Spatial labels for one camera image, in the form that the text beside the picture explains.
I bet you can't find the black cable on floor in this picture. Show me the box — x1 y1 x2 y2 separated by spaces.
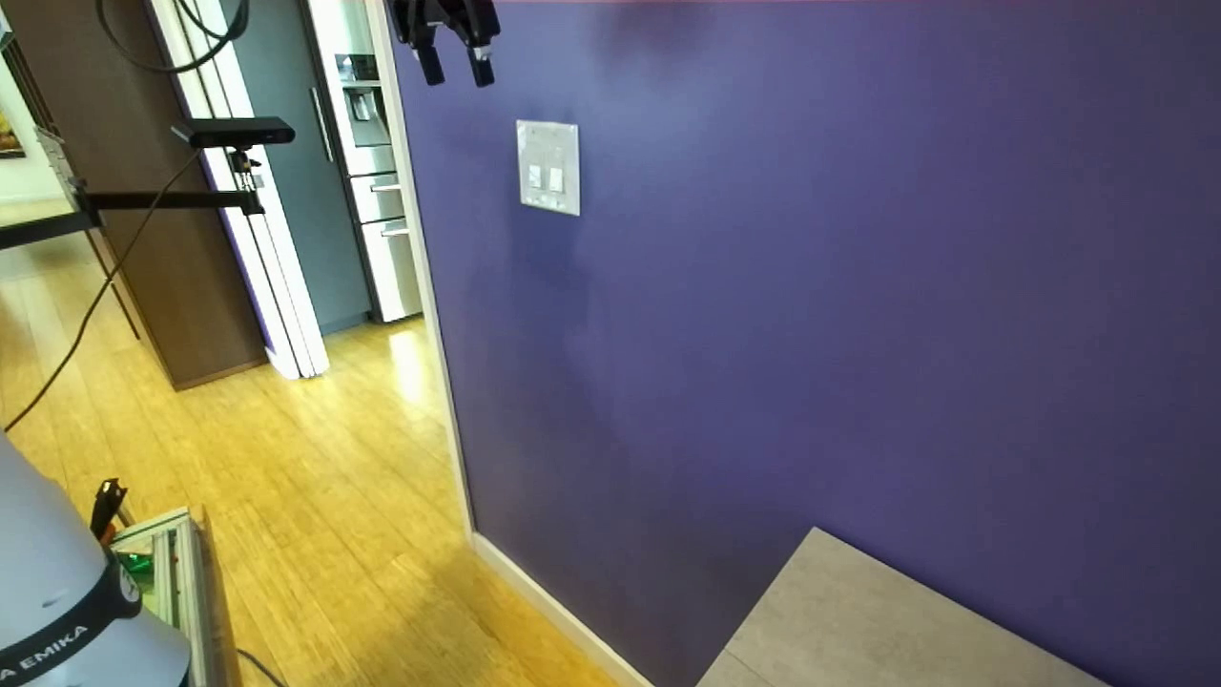
0 147 208 439

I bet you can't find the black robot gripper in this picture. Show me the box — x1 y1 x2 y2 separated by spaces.
385 0 505 90

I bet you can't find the white double switch wall plate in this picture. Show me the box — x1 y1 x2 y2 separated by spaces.
511 116 587 221

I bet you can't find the robot cart with green light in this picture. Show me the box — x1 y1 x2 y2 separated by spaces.
102 502 245 687

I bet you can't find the grey wooden cabinet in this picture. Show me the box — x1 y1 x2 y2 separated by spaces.
695 521 1116 687

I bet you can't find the framed wall picture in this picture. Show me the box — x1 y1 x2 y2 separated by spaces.
0 104 32 164

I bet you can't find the black camera on stand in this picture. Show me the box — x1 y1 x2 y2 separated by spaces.
168 116 301 154

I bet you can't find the grey tall kitchen cabinet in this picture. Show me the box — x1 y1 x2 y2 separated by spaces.
227 0 377 341

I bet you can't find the black hanging robot cable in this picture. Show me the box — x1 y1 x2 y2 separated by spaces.
93 0 251 75

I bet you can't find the black orange clamp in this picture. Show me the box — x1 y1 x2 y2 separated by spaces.
88 474 133 546

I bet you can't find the black camera stand bar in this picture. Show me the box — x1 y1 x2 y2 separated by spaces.
0 145 270 257

